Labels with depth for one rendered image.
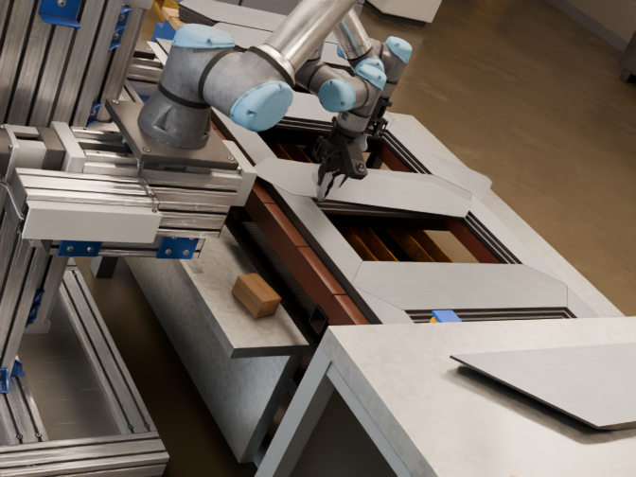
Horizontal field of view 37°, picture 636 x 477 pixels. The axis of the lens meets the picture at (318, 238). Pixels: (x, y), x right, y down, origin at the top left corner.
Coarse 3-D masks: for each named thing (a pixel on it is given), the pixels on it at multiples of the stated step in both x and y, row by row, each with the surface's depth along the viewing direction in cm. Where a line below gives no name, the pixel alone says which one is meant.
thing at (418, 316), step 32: (224, 128) 260; (288, 128) 283; (320, 128) 290; (416, 160) 294; (480, 224) 272; (320, 256) 224; (512, 256) 262; (352, 288) 214; (416, 320) 216; (480, 320) 228; (512, 320) 235
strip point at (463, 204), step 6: (438, 186) 281; (444, 192) 279; (450, 192) 281; (450, 198) 278; (456, 198) 279; (462, 198) 281; (456, 204) 275; (462, 204) 277; (468, 204) 278; (462, 210) 273; (468, 210) 275
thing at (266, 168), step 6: (264, 162) 250; (270, 162) 251; (258, 168) 245; (264, 168) 246; (270, 168) 247; (264, 174) 243; (270, 174) 245; (276, 174) 246; (270, 180) 242; (276, 180) 243; (282, 180) 245; (282, 186) 241
